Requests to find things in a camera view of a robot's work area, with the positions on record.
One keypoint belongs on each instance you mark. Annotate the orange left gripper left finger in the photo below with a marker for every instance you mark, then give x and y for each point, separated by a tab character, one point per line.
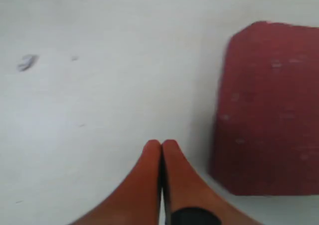
136	201

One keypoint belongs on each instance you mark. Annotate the red brick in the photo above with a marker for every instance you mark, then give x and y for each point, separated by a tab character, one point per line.
266	139

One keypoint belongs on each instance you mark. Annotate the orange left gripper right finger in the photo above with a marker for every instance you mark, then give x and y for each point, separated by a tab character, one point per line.
187	197

